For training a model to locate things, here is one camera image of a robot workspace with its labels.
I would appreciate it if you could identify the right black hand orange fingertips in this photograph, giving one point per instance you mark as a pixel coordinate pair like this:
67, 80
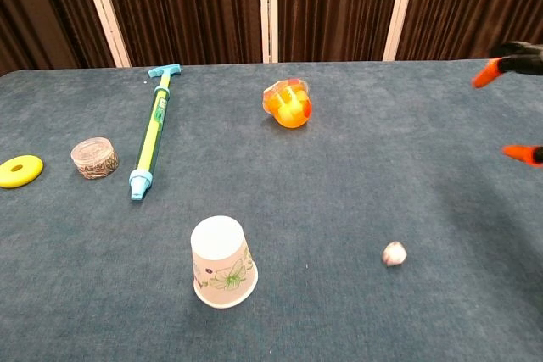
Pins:
522, 59

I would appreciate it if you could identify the small white die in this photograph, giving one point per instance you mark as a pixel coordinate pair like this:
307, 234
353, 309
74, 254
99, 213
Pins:
394, 254

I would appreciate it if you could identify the brown pleated screen panel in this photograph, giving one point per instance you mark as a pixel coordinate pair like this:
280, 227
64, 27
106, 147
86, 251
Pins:
186, 6
335, 6
466, 6
38, 10

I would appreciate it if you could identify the blue velvet tablecloth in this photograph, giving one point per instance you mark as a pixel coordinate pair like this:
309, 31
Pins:
339, 209

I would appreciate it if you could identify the orange plastic toy cup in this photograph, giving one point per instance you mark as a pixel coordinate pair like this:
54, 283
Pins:
290, 109

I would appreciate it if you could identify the white floral paper cup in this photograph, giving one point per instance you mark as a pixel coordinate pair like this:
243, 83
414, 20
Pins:
222, 260

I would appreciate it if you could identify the blue green toy water pump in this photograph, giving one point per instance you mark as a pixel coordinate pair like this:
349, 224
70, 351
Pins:
152, 133

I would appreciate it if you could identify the clear round box of clips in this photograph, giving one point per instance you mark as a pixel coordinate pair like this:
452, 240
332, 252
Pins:
94, 160

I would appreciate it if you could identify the white screen frame post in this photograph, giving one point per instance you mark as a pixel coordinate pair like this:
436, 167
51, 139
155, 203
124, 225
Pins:
268, 10
104, 10
401, 10

